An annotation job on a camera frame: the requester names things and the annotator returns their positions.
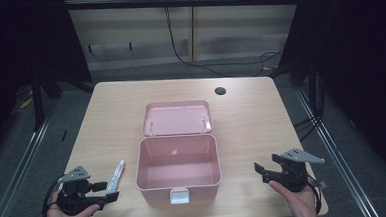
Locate pink plastic storage box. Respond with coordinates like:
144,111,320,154
132,98,224,208

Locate black horizontal metal bar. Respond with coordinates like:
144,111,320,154
64,0,301,18

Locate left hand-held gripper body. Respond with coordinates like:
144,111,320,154
54,165,102,217

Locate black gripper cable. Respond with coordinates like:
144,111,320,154
39,174,68,217
305,173,324,216

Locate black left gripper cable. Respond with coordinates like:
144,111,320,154
39,174,68,217

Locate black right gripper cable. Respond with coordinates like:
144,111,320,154
305,173,324,216

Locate black floor cables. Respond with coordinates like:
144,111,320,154
291,113,325,143

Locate white ointment tube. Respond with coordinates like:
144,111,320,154
104,159,128,195

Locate long black wall cable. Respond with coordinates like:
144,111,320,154
163,0,284,82

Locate yellow floor object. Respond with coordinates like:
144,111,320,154
18,96,35,110

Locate metal floor rail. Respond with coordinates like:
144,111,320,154
294,82,382,217
0,105,63,217

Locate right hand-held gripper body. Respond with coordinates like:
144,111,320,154
271,146,327,194

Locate person's right hand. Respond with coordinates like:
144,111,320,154
268,177,320,217

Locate dark curtain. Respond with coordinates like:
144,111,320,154
0,0,97,167
274,0,386,198

